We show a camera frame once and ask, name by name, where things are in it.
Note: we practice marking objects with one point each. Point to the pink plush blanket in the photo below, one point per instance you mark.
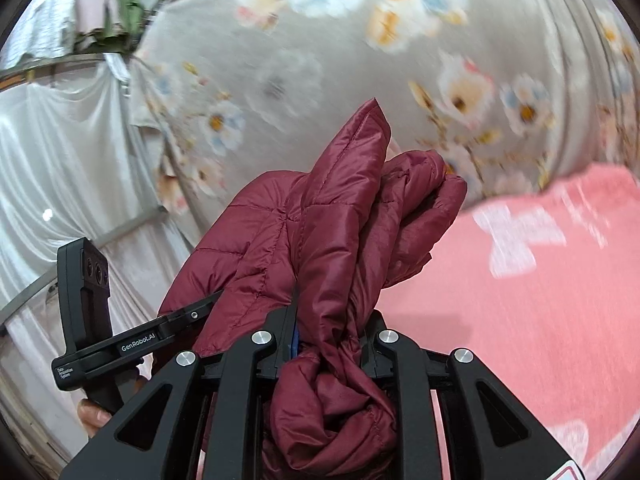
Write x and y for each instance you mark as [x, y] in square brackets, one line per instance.
[525, 310]

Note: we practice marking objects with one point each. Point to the person's left hand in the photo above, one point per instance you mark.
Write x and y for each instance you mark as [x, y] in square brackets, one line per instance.
[92, 416]

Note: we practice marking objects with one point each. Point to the green hanging garment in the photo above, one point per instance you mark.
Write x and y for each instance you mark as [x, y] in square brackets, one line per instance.
[131, 15]

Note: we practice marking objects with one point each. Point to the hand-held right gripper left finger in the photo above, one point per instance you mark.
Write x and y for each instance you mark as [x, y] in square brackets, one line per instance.
[294, 345]

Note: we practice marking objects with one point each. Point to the pink hanging garment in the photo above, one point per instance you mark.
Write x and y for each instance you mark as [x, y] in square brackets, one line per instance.
[95, 5]

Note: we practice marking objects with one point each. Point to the maroon quilted jacket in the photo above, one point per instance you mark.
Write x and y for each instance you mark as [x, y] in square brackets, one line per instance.
[320, 220]

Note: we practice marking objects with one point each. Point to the metal rail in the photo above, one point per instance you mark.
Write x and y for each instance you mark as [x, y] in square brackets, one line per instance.
[50, 67]

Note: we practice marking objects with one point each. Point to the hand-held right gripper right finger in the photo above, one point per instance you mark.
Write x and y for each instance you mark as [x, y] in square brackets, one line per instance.
[372, 345]

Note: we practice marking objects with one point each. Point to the white hanging garment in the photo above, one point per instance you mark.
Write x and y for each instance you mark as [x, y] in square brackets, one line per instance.
[52, 20]

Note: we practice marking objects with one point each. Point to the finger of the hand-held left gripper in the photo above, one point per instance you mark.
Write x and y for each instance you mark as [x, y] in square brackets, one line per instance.
[192, 315]

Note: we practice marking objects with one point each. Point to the white curtain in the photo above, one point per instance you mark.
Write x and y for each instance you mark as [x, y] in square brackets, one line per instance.
[60, 160]

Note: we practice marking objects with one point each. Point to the grey floral bedsheet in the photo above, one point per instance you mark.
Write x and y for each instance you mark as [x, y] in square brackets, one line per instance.
[350, 50]

